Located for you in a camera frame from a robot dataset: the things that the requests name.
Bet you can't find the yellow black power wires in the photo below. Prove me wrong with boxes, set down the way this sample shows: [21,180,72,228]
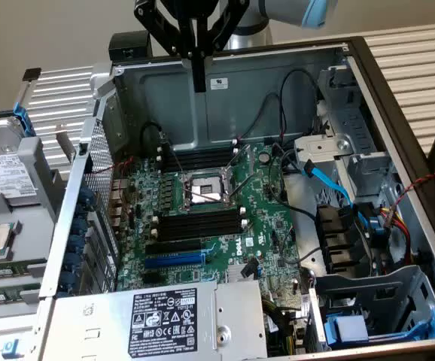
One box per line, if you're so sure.
[261,296,303,356]

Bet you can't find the black curved wire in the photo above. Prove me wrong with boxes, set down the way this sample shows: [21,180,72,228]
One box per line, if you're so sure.
[268,141,318,223]

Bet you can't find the silver disk bay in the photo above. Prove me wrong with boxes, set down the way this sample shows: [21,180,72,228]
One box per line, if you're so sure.
[317,65,403,200]

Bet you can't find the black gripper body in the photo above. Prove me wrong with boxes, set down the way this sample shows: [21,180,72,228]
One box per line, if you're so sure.
[153,0,237,20]

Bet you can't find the small blue latch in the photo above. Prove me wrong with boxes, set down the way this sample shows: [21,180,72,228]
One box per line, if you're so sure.
[2,338,21,359]

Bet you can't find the hard disk white label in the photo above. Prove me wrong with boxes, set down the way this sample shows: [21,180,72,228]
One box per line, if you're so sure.
[0,152,40,202]

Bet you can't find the open grey PC case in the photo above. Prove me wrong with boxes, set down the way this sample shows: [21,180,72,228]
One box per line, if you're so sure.
[38,35,435,361]

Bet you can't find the grey parts rack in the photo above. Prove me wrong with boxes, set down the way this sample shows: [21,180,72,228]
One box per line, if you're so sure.
[0,135,70,328]

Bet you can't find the long black expansion slot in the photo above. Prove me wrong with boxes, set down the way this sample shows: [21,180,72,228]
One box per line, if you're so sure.
[144,238,203,256]

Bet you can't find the blue disk caddy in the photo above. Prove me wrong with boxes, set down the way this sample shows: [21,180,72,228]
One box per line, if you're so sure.
[324,304,435,349]

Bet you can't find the thick black wire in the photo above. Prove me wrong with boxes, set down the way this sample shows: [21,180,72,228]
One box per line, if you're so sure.
[138,122,166,159]

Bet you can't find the black box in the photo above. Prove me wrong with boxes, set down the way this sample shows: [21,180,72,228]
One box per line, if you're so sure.
[108,31,154,64]

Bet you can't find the CPU socket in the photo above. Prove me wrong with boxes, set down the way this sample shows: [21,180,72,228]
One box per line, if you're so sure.
[181,167,237,214]

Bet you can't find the red black twisted wire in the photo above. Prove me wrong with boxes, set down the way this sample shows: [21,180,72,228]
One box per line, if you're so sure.
[385,172,435,229]
[91,157,135,174]

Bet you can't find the silver finned heatsink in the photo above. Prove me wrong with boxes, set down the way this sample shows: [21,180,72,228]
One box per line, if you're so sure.
[226,264,260,282]

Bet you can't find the black plastic block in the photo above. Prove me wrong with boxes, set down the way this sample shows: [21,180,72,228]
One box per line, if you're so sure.
[315,202,369,275]

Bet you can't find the grey metal bracket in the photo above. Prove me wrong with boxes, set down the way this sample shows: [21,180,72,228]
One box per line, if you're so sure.
[54,123,78,161]

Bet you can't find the thin silver locking lever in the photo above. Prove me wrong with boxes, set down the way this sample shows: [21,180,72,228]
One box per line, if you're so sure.
[160,131,187,177]
[184,187,224,202]

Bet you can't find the black RAM slot white latches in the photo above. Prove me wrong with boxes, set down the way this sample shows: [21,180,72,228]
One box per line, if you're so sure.
[155,210,247,231]
[151,224,249,244]
[158,151,240,166]
[157,141,239,156]

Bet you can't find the thin black wire loop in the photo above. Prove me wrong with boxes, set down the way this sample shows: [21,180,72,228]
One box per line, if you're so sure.
[278,68,322,138]

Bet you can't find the blue expansion slot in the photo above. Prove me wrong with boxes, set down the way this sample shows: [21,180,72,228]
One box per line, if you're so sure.
[144,242,218,270]

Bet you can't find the small metal USB port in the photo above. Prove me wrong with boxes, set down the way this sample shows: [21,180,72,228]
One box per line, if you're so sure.
[108,202,131,217]
[108,214,131,229]

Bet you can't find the green motherboard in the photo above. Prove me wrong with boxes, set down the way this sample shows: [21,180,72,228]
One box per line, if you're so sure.
[114,141,309,298]

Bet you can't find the yellow red black wires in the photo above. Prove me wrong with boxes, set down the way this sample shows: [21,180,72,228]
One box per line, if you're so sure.
[381,205,416,264]

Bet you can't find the grey disk bay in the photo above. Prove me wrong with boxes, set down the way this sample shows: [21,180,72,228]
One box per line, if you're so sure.
[313,265,435,353]

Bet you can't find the blue flat wire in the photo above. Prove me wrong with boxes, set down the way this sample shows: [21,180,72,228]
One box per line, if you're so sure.
[300,159,386,236]

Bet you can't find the silver power supply with label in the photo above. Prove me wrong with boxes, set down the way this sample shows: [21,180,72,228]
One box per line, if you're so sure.
[40,280,269,361]

